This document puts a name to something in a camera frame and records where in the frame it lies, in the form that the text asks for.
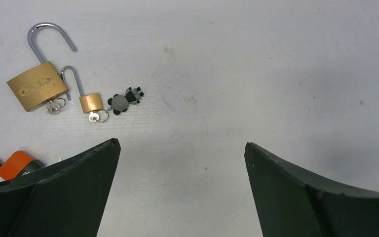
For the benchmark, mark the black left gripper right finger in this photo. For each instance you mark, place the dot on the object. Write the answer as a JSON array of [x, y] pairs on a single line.
[[294, 202]]

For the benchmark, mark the orange black padlock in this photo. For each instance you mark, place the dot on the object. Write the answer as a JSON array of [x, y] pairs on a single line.
[[18, 164]]

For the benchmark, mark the small brass padlock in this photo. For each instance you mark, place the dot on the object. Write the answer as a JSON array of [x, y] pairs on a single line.
[[89, 103]]

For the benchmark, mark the large padlock silver key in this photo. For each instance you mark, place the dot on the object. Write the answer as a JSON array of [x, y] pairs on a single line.
[[55, 106]]

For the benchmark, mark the small padlock key with ring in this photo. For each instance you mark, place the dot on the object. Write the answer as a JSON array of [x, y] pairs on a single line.
[[100, 116]]

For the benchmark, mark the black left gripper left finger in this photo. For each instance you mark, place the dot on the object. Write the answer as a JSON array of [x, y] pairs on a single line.
[[65, 199]]

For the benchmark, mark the large brass padlock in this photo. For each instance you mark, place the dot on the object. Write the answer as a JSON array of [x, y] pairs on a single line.
[[41, 83]]

